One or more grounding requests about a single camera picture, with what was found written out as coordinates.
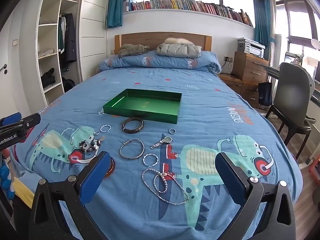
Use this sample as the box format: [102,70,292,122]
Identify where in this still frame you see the black folded clothes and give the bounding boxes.
[41,68,55,88]

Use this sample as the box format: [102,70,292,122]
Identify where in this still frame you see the twisted silver hoop bracelet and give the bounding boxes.
[142,153,160,168]

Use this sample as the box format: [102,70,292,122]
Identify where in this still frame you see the blue gloved hand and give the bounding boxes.
[1,148,15,200]

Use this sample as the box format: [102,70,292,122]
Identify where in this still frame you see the teal curtain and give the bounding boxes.
[253,0,276,63]
[106,0,123,29]

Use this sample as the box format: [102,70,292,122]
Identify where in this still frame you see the dark brown bangle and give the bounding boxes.
[122,117,144,134]

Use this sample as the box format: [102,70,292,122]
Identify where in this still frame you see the small silver bead bracelet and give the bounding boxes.
[152,172,169,194]

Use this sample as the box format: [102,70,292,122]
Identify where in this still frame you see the white open wardrobe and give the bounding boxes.
[19,0,107,112]

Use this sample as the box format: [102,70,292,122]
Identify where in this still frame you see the brown beaded charm bracelet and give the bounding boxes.
[78,135,106,153]

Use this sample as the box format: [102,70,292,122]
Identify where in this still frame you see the white fluffy pillow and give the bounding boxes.
[164,37,194,45]

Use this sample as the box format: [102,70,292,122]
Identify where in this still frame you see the grey office chair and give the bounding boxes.
[265,62,316,159]

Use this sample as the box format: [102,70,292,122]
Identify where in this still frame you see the wooden headboard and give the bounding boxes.
[114,31,212,54]

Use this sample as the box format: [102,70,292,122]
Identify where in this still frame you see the wooden drawer cabinet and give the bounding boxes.
[232,51,269,83]

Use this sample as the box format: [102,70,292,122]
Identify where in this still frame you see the green jewelry tray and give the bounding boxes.
[103,89,182,124]

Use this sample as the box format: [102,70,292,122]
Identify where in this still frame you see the glass desk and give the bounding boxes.
[259,64,279,79]

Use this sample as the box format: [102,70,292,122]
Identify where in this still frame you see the blue dinosaur bed quilt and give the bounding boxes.
[10,54,303,239]

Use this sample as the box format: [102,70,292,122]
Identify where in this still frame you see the right teal curtain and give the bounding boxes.
[253,0,276,63]

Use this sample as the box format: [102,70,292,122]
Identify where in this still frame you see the row of books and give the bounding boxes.
[123,0,253,27]

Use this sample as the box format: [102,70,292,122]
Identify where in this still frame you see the amber wide bangle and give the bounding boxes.
[105,157,116,178]

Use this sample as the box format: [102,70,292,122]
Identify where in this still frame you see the thin silver bangle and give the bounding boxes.
[119,139,145,160]

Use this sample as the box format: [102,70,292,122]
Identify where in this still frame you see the grey puffer jacket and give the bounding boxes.
[156,43,202,59]

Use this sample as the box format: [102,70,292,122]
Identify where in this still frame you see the long silver bead necklace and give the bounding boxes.
[141,167,190,206]

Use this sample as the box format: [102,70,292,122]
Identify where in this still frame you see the dark tote bag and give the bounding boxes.
[258,82,272,107]

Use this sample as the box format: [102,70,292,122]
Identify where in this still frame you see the left teal curtain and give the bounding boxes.
[106,0,123,29]

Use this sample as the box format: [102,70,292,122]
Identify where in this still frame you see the white printer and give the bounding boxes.
[238,37,265,58]

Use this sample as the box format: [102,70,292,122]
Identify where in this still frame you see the hanging dark clothes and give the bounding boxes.
[58,13,76,72]

